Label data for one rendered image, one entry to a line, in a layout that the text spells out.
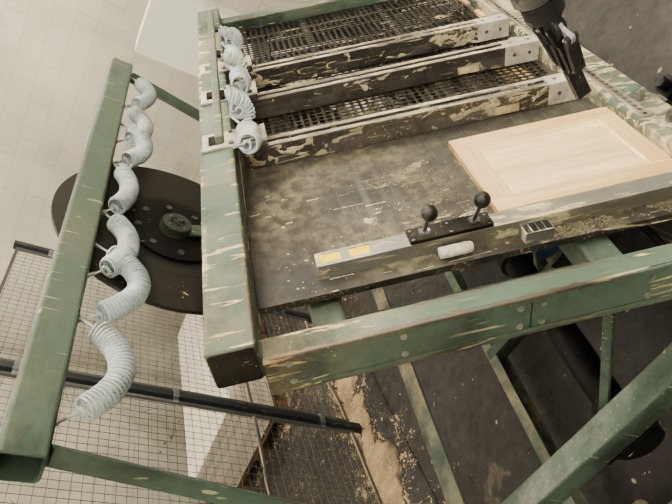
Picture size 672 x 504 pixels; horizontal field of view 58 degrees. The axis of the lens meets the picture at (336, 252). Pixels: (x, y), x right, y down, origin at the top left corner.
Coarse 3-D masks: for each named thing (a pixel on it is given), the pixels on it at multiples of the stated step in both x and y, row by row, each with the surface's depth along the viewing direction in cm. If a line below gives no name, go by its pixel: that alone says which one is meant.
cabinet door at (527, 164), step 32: (512, 128) 176; (544, 128) 174; (576, 128) 172; (608, 128) 169; (480, 160) 165; (512, 160) 164; (544, 160) 162; (576, 160) 159; (608, 160) 157; (640, 160) 155; (512, 192) 152; (544, 192) 150; (576, 192) 148
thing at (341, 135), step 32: (224, 96) 169; (480, 96) 183; (512, 96) 183; (544, 96) 185; (320, 128) 182; (352, 128) 180; (384, 128) 182; (416, 128) 184; (256, 160) 180; (288, 160) 182
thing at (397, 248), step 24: (600, 192) 143; (624, 192) 142; (648, 192) 142; (504, 216) 141; (528, 216) 140; (552, 216) 141; (576, 216) 142; (384, 240) 141; (408, 240) 140; (432, 240) 138; (456, 240) 140; (480, 240) 141; (336, 264) 137; (360, 264) 139; (384, 264) 140
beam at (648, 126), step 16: (480, 0) 256; (496, 0) 253; (512, 32) 231; (592, 64) 194; (608, 64) 193; (608, 80) 184; (624, 80) 183; (592, 96) 185; (608, 96) 177; (656, 96) 173; (624, 112) 170; (656, 112) 166; (640, 128) 164; (656, 128) 160; (656, 144) 159
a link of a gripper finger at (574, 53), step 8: (576, 32) 108; (568, 40) 109; (576, 40) 110; (568, 48) 111; (576, 48) 111; (568, 56) 113; (576, 56) 113; (576, 64) 114; (584, 64) 115; (576, 72) 116
